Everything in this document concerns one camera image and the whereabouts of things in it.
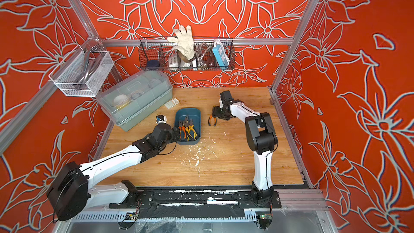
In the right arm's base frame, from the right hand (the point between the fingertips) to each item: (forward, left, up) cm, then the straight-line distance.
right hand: (212, 114), depth 100 cm
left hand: (-16, +20, +7) cm, 26 cm away
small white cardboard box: (+11, +29, -3) cm, 31 cm away
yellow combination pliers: (-8, +16, -2) cm, 18 cm away
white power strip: (+19, +24, +26) cm, 40 cm away
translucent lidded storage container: (-3, +48, +15) cm, 50 cm away
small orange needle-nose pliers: (-4, +2, -4) cm, 6 cm away
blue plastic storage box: (+2, +11, -3) cm, 12 cm away
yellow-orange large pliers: (-8, +13, -2) cm, 15 cm away
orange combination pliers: (-9, +18, -1) cm, 20 cm away
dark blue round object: (+20, +37, +23) cm, 48 cm away
